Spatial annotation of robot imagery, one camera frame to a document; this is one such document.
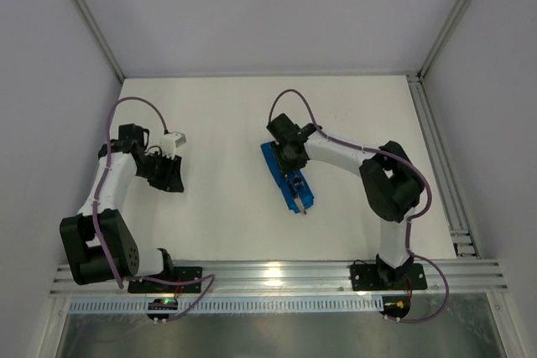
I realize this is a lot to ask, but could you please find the blue cloth napkin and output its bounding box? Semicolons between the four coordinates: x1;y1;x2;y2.
260;142;315;214

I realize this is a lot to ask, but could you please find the silver table knife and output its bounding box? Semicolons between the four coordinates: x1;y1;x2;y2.
290;171;310;214

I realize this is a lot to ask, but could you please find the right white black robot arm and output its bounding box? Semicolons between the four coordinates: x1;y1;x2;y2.
261;114;426;291

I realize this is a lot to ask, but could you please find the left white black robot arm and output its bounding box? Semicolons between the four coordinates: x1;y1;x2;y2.
60;123;186;285

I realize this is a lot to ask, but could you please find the left black controller board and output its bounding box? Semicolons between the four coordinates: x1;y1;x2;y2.
146;298;178;321

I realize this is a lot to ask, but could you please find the black controller board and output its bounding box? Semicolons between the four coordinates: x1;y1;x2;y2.
380;298;411;321
146;298;178;321

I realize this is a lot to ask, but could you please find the right black controller board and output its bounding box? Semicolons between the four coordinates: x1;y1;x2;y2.
380;298;411;321

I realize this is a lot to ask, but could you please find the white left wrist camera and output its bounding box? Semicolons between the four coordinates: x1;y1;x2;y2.
159;132;186;159

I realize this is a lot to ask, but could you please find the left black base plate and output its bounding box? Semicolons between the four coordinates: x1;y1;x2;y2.
128;266;203;294

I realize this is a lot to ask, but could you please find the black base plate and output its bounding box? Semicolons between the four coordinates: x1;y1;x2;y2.
349;259;428;291
128;266;203;294

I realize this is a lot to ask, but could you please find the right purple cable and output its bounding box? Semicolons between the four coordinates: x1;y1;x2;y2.
268;89;450;324

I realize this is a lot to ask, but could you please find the slotted grey cable duct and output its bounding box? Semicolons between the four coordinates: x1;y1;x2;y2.
68;294;383;314

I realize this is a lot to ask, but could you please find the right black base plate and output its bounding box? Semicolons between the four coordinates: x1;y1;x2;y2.
349;259;428;291

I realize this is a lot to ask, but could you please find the right side aluminium rail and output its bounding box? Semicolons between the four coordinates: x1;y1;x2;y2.
406;74;482;259

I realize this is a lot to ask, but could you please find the aluminium rail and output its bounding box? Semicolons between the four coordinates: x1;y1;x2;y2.
406;74;482;259
49;259;508;297

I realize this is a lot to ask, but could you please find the aluminium front rail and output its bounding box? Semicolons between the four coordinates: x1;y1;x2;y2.
49;259;508;297

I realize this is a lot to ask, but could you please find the left aluminium frame post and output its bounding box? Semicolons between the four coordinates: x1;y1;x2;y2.
71;0;126;83

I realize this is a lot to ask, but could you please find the aluminium frame post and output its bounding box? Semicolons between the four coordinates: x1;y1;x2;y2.
417;0;472;81
71;0;126;83

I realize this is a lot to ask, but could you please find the right aluminium frame post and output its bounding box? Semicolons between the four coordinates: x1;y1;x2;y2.
417;0;472;81

